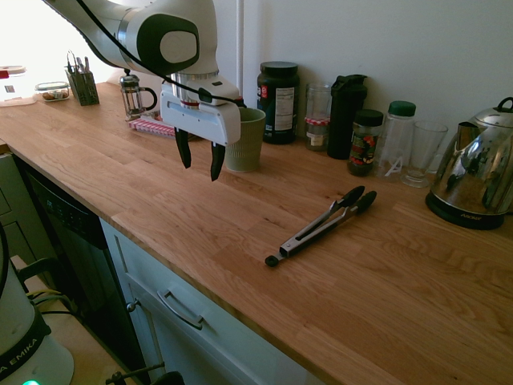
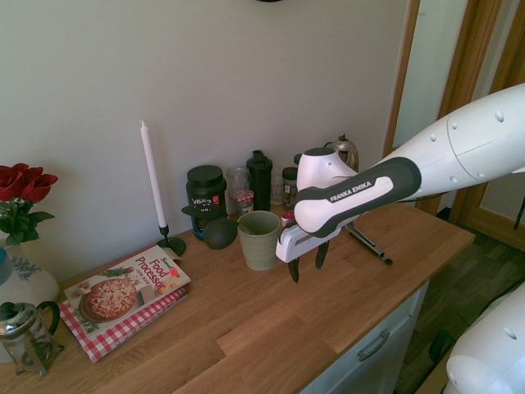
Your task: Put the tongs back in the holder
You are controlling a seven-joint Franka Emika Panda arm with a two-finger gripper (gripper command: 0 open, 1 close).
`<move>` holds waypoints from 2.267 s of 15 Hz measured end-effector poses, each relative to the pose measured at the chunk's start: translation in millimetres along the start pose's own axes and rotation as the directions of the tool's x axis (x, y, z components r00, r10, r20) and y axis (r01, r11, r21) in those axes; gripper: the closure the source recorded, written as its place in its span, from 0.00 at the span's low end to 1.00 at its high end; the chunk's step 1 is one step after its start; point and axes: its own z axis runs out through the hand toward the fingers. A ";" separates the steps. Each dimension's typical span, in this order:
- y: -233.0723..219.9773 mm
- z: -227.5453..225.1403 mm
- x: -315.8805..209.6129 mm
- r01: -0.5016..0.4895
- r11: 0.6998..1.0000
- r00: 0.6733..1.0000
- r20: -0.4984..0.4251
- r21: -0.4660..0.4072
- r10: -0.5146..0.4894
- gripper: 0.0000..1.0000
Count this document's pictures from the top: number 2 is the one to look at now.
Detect wooden door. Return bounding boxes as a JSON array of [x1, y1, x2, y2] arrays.
[[436, 0, 525, 247]]

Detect metal tongs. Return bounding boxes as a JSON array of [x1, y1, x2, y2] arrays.
[[347, 221, 394, 267]]

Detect black protein powder tub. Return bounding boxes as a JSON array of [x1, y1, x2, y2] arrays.
[[185, 164, 228, 241]]

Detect black candle holder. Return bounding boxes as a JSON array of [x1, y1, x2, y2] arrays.
[[157, 223, 187, 258]]

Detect wooden door frame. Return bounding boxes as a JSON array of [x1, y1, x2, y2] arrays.
[[383, 0, 422, 153]]

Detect white cabinet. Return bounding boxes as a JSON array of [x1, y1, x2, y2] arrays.
[[294, 281, 430, 394]]

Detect red checked book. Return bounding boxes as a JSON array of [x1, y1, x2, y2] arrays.
[[58, 286, 189, 364]]

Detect grey drawer handle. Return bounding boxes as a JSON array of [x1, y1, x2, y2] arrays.
[[357, 330, 390, 362]]

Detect tall white candle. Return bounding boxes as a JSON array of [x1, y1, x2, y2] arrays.
[[139, 119, 168, 228]]

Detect red rose bouquet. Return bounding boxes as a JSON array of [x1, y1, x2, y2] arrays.
[[0, 163, 59, 247]]

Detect empty clear glass jar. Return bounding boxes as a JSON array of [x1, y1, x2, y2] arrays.
[[225, 165, 251, 194]]

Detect clear glass tumbler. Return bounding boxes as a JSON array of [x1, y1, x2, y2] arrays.
[[270, 166, 285, 205]]

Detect glass french press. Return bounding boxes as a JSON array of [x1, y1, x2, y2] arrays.
[[0, 300, 66, 377]]

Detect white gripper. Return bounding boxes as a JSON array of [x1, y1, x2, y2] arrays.
[[275, 225, 331, 285]]

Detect white vase blue flowers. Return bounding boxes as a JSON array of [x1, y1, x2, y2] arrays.
[[0, 240, 61, 364]]

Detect spice jar dark lid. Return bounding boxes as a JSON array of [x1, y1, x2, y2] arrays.
[[281, 167, 299, 206]]

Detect food processor cookbook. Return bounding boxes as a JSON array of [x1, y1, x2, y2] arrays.
[[63, 245, 193, 341]]

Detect green ribbed utensil holder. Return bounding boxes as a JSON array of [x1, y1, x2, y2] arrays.
[[237, 210, 282, 272]]

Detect metal kettle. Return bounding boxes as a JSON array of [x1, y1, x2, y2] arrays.
[[322, 134, 361, 174]]

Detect black shaker bottle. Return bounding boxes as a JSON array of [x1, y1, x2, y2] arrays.
[[245, 149, 274, 213]]

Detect jar with red checked lid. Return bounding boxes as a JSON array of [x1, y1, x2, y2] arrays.
[[228, 189, 255, 221]]

